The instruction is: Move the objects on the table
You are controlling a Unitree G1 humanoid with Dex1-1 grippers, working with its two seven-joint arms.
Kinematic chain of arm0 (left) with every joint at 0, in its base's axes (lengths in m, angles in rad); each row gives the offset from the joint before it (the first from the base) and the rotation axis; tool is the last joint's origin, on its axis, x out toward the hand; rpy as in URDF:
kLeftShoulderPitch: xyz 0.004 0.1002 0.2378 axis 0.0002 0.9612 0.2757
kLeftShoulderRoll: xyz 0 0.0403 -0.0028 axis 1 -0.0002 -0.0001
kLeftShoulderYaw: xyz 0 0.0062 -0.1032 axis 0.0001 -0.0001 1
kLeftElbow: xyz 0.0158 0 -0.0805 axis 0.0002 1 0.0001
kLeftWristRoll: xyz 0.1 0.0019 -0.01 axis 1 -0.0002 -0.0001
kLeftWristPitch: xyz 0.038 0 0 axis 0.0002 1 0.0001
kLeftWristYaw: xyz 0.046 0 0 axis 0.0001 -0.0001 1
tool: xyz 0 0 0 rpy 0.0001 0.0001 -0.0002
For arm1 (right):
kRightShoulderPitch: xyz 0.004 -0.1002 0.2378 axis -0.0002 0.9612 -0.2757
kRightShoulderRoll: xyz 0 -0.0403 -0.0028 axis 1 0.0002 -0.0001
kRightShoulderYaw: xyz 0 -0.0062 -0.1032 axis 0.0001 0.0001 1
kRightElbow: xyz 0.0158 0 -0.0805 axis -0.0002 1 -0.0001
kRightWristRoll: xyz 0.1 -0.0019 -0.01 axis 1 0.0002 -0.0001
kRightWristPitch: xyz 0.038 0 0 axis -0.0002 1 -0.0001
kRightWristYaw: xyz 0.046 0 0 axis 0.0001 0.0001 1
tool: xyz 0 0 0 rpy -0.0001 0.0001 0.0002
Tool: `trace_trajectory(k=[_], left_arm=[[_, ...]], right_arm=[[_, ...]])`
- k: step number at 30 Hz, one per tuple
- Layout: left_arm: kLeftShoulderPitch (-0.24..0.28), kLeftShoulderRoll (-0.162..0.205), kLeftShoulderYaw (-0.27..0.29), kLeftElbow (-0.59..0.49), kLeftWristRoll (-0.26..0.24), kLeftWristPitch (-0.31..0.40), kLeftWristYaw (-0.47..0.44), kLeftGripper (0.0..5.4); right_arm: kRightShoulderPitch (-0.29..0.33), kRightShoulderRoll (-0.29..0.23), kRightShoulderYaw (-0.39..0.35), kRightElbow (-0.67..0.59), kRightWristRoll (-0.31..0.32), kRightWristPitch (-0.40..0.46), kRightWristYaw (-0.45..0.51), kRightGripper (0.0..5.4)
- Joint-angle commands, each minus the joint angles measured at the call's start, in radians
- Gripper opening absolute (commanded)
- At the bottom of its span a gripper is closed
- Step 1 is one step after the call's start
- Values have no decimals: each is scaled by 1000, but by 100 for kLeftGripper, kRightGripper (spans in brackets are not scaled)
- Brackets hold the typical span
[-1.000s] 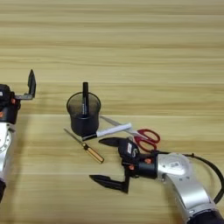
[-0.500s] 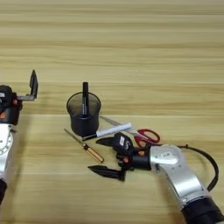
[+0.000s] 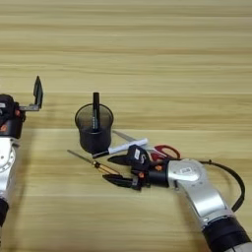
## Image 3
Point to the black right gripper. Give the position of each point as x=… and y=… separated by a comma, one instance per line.
x=157, y=177

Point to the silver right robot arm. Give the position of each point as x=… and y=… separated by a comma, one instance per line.
x=200, y=193

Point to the black pen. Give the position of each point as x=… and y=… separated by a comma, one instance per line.
x=96, y=111

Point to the left gripper small black box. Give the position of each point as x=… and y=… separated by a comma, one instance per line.
x=6, y=106

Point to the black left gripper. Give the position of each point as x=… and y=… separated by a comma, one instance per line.
x=13, y=126

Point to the black mesh pen cup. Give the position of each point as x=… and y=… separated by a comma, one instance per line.
x=93, y=141

